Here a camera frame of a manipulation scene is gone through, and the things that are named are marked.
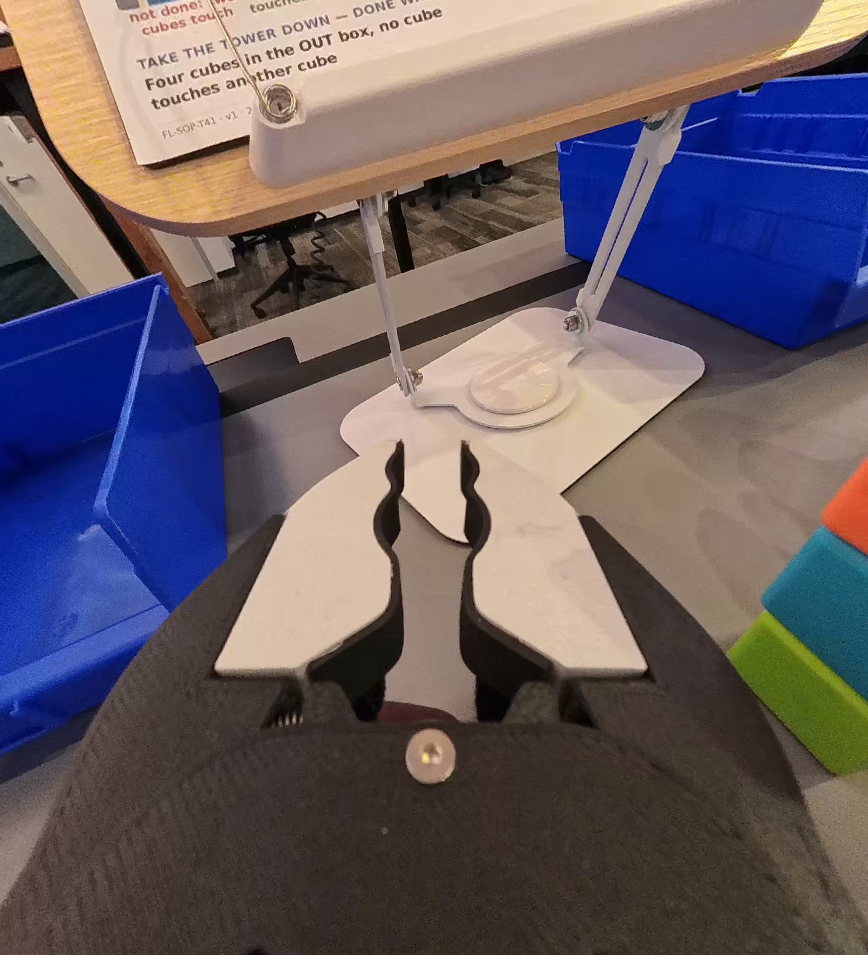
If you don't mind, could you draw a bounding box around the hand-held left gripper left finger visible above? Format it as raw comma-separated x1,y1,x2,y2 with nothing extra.
213,440,407,721

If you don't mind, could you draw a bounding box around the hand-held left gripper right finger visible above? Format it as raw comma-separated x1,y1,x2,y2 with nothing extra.
459,440,650,722

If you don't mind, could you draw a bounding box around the green cube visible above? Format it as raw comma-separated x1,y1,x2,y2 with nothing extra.
728,610,868,777

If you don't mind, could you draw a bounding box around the blue plastic bin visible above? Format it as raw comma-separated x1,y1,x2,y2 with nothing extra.
557,71,868,350
0,275,228,777

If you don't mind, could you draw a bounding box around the teal cube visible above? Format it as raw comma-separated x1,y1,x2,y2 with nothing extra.
762,526,868,736

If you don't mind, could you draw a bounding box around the grey desk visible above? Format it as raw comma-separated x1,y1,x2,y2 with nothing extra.
0,239,868,955

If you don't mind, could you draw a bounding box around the wooden top office desk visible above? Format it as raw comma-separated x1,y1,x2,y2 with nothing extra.
385,190,416,273

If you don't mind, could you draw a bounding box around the white stand with wooden board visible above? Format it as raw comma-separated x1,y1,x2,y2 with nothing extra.
0,0,868,546

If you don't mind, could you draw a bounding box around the black office chair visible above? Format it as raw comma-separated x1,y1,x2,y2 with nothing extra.
250,215,354,318

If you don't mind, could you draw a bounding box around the white door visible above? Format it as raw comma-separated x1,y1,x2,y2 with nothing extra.
0,91,135,298

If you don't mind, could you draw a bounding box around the printed instruction sheet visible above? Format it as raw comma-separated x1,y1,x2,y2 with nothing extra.
78,0,480,167

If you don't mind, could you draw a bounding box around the wooden post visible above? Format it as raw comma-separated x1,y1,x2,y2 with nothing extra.
109,201,215,344

